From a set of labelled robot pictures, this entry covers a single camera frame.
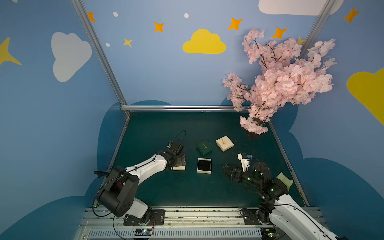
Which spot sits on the aluminium right frame post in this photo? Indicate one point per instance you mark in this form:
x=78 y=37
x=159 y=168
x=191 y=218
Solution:
x=317 y=27

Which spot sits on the white lift-off lid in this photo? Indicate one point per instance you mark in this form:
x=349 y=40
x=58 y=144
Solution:
x=180 y=164

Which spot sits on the left green circuit board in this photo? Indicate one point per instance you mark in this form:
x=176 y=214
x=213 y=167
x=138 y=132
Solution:
x=143 y=232

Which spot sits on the aluminium left frame post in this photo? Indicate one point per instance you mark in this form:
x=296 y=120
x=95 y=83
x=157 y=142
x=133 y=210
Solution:
x=88 y=26

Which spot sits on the white box base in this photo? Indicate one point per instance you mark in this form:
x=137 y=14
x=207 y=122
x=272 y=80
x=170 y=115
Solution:
x=204 y=166

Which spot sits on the pink cherry blossom tree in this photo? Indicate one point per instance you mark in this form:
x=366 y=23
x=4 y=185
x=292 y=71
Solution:
x=286 y=78

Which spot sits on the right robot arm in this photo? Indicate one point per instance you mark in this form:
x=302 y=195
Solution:
x=278 y=207

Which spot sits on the aluminium frame post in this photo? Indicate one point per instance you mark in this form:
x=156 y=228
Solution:
x=88 y=26
x=317 y=27

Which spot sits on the front aluminium rail base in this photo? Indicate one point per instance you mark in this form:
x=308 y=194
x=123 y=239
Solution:
x=178 y=223

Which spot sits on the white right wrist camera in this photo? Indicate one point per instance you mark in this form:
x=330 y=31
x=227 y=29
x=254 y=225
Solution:
x=245 y=161

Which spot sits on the light green cloth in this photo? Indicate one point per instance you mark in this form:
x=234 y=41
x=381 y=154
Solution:
x=286 y=181

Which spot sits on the aluminium back frame rail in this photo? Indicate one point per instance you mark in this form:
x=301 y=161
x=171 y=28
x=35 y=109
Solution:
x=152 y=108

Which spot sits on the right green circuit board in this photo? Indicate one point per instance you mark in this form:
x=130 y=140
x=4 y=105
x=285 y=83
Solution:
x=269 y=234

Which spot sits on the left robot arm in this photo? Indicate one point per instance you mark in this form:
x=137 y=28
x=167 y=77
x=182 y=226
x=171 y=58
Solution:
x=118 y=194

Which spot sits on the green jewelry box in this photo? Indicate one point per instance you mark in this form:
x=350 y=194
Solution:
x=205 y=147

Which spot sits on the green circuit board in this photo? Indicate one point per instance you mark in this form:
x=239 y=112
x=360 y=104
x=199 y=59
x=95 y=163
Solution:
x=269 y=234
x=143 y=232

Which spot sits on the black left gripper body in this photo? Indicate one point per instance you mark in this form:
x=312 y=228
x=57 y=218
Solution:
x=180 y=160

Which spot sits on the cream flower print box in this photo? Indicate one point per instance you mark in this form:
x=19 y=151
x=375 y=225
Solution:
x=224 y=143

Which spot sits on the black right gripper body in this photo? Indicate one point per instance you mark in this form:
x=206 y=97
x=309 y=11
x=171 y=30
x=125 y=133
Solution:
x=237 y=173

